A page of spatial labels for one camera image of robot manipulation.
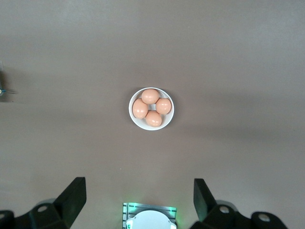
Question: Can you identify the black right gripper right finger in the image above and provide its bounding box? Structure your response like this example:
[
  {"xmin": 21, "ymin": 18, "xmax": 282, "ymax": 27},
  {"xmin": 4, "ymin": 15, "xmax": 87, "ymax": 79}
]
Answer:
[{"xmin": 189, "ymin": 178, "xmax": 287, "ymax": 229}]

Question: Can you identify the brown egg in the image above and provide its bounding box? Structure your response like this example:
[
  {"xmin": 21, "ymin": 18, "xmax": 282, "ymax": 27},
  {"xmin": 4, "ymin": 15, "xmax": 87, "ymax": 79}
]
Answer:
[
  {"xmin": 132, "ymin": 98, "xmax": 149, "ymax": 120},
  {"xmin": 141, "ymin": 88, "xmax": 160, "ymax": 104},
  {"xmin": 145, "ymin": 110, "xmax": 163, "ymax": 127},
  {"xmin": 155, "ymin": 98, "xmax": 172, "ymax": 115}
]

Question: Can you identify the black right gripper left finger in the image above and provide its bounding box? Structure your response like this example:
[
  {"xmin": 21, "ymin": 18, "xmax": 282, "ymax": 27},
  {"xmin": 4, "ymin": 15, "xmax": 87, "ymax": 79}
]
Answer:
[{"xmin": 0, "ymin": 177, "xmax": 87, "ymax": 229}]

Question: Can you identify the white round bowl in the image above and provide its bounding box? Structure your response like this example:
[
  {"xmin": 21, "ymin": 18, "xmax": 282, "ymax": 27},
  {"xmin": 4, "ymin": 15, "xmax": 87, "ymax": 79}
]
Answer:
[{"xmin": 128, "ymin": 86, "xmax": 175, "ymax": 131}]

